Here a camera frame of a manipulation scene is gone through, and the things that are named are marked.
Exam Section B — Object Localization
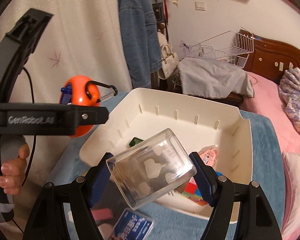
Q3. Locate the orange round toy with carabiner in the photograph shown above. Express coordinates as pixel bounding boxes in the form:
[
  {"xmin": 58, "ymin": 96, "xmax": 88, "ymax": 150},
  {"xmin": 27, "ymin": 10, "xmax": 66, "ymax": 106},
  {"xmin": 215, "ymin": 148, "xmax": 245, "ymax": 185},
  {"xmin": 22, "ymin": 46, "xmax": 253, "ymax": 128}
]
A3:
[{"xmin": 59, "ymin": 75, "xmax": 118, "ymax": 138}]

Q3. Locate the person's left hand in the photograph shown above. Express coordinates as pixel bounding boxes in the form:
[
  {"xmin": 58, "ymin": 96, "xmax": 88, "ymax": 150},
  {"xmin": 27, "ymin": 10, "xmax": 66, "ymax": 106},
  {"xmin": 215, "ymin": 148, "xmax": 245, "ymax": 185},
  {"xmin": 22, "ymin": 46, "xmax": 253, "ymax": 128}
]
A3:
[{"xmin": 0, "ymin": 145, "xmax": 30, "ymax": 196}]

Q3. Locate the pink correction tape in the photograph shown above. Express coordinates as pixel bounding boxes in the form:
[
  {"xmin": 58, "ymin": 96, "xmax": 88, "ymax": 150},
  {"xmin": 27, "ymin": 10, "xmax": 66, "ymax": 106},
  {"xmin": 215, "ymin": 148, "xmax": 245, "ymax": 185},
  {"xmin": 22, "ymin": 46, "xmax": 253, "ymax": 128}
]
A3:
[{"xmin": 198, "ymin": 145, "xmax": 219, "ymax": 167}]

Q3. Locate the black cable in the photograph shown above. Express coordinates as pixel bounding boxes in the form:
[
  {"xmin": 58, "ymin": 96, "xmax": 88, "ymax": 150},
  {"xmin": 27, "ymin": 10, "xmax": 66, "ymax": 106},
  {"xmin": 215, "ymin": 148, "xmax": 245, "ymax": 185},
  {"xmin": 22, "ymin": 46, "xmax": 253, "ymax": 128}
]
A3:
[{"xmin": 11, "ymin": 67, "xmax": 38, "ymax": 234}]

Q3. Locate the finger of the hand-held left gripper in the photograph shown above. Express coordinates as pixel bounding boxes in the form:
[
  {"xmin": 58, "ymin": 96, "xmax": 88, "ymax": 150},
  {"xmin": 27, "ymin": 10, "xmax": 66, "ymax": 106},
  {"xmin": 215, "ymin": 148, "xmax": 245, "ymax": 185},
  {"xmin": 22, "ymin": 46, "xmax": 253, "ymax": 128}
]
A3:
[{"xmin": 74, "ymin": 104, "xmax": 109, "ymax": 131}]

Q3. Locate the wooden nightstand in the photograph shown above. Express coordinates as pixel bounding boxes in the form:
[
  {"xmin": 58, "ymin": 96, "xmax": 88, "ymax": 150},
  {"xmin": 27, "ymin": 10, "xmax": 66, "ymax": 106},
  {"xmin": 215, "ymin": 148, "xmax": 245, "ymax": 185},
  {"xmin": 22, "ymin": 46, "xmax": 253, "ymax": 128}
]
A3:
[{"xmin": 210, "ymin": 92, "xmax": 244, "ymax": 105}]

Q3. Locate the colourful puzzle cube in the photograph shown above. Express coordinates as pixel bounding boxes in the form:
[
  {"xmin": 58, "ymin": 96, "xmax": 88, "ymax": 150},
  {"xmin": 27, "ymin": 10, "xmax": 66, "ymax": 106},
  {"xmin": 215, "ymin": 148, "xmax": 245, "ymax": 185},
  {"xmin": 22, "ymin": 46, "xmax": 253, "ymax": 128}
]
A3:
[{"xmin": 181, "ymin": 171, "xmax": 224, "ymax": 205}]

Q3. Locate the pink stick with white end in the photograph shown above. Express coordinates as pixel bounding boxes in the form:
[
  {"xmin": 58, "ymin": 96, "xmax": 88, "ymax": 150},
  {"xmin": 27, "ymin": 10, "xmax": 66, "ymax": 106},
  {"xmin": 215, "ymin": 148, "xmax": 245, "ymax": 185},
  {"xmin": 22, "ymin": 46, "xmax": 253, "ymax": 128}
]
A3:
[{"xmin": 91, "ymin": 204, "xmax": 114, "ymax": 222}]

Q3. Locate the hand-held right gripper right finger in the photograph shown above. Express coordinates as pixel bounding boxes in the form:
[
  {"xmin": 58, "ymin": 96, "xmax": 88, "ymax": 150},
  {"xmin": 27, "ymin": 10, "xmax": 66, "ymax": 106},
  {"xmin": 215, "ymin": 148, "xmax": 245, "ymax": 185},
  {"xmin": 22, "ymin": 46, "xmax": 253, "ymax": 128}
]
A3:
[{"xmin": 189, "ymin": 151, "xmax": 283, "ymax": 240}]

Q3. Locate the pink pillow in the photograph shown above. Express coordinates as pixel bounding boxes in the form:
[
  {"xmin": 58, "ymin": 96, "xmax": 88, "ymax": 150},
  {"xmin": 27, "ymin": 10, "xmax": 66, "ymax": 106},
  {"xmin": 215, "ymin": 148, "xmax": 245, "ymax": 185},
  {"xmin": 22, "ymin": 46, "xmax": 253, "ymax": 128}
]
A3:
[{"xmin": 281, "ymin": 151, "xmax": 300, "ymax": 235}]

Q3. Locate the pink bed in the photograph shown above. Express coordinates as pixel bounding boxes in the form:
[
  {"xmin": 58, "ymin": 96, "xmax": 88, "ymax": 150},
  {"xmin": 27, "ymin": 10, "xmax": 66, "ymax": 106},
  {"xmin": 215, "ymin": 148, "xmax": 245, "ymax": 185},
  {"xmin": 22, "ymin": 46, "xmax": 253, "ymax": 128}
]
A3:
[{"xmin": 240, "ymin": 71, "xmax": 300, "ymax": 240}]

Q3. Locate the clear plastic box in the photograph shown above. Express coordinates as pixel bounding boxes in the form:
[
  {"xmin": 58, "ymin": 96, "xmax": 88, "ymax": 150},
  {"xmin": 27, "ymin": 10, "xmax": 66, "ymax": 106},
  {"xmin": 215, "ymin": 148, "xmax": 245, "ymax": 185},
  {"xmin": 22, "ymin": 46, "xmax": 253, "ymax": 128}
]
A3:
[{"xmin": 106, "ymin": 128, "xmax": 197, "ymax": 210}]

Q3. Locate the purple floral blanket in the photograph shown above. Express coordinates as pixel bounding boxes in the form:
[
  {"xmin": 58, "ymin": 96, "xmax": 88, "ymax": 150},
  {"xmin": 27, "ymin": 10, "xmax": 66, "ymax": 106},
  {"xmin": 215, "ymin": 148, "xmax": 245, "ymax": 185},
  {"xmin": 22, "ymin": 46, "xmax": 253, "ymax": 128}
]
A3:
[{"xmin": 278, "ymin": 67, "xmax": 300, "ymax": 137}]

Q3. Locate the white wire basket rack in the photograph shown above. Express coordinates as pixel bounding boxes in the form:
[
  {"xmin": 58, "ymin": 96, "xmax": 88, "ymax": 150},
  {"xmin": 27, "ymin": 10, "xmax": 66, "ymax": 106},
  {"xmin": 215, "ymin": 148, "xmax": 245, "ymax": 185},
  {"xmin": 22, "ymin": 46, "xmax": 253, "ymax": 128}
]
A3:
[{"xmin": 190, "ymin": 29, "xmax": 255, "ymax": 70}]

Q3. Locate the blue denim jacket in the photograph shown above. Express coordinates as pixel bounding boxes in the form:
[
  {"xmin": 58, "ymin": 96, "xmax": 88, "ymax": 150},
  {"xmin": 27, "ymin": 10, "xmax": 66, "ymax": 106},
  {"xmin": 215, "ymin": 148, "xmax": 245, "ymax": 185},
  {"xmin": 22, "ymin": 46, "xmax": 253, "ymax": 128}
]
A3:
[{"xmin": 117, "ymin": 0, "xmax": 163, "ymax": 89}]

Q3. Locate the white handbag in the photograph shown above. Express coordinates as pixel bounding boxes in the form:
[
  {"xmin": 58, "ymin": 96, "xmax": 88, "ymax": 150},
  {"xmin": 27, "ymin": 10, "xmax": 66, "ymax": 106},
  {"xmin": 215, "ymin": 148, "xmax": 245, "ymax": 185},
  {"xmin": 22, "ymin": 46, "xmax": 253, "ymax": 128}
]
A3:
[{"xmin": 158, "ymin": 44, "xmax": 180, "ymax": 80}]

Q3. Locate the small grey hanging bag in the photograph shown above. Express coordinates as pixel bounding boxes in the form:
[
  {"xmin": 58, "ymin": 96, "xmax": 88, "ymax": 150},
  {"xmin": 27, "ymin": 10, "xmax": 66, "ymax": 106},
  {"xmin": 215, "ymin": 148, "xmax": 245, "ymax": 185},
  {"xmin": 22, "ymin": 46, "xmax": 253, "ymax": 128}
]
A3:
[{"xmin": 150, "ymin": 0, "xmax": 165, "ymax": 24}]

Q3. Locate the blue rectangular card box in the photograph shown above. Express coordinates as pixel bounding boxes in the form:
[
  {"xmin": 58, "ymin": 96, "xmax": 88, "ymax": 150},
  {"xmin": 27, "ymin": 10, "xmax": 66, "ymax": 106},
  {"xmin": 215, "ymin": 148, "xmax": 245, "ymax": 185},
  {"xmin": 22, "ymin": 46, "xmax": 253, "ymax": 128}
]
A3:
[{"xmin": 112, "ymin": 207, "xmax": 155, "ymax": 240}]

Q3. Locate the small purple trinket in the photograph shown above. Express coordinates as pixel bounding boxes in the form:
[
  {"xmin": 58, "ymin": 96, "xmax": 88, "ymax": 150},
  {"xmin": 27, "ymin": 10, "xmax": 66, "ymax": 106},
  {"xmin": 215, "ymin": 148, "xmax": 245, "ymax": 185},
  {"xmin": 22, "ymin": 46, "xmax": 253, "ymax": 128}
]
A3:
[{"xmin": 179, "ymin": 39, "xmax": 192, "ymax": 52}]

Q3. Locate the wooden headboard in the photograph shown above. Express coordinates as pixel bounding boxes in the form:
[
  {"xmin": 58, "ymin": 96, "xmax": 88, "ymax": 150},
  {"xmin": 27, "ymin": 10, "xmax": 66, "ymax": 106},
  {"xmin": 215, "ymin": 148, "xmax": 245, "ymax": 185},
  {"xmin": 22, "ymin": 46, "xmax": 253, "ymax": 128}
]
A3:
[{"xmin": 239, "ymin": 29, "xmax": 300, "ymax": 85}]

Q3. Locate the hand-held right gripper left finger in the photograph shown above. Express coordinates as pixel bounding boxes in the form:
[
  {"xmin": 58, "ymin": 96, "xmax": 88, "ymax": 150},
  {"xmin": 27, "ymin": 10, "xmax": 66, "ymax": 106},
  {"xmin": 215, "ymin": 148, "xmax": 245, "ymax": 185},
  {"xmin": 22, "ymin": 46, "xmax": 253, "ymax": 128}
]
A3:
[{"xmin": 22, "ymin": 152, "xmax": 113, "ymax": 240}]

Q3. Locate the white plastic storage box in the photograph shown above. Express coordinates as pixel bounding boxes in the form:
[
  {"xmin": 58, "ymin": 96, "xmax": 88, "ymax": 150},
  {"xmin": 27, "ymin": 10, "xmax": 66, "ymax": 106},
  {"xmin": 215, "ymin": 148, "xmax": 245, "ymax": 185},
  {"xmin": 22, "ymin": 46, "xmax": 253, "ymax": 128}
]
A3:
[{"xmin": 79, "ymin": 87, "xmax": 253, "ymax": 225}]

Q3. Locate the white patterned curtain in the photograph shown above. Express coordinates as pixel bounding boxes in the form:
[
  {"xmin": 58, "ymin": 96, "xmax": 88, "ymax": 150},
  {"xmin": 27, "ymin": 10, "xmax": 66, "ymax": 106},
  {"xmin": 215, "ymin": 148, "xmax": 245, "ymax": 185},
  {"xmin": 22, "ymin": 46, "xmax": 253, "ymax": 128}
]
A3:
[{"xmin": 0, "ymin": 0, "xmax": 134, "ymax": 230}]

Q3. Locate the grey cloth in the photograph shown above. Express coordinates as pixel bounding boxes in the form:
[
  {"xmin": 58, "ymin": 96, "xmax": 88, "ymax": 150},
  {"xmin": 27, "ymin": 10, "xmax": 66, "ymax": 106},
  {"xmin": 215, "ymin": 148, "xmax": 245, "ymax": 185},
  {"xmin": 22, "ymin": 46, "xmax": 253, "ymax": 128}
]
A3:
[{"xmin": 177, "ymin": 57, "xmax": 255, "ymax": 99}]

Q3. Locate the blue towel mat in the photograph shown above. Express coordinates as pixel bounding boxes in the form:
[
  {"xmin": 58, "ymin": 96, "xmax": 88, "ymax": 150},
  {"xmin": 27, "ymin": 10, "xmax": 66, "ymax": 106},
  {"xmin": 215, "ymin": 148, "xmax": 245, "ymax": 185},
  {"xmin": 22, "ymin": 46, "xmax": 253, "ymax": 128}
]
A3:
[{"xmin": 46, "ymin": 97, "xmax": 285, "ymax": 240}]

